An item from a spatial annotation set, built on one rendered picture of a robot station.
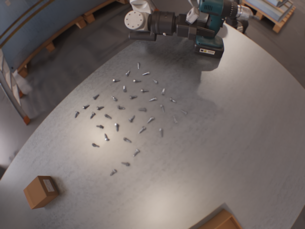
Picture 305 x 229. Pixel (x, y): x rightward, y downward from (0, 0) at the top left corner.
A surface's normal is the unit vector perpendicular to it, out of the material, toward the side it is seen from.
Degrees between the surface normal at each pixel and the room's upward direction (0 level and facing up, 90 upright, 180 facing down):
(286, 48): 0
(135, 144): 0
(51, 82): 0
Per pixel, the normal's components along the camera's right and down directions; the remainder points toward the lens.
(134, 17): -0.23, 0.45
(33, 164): -0.09, -0.35
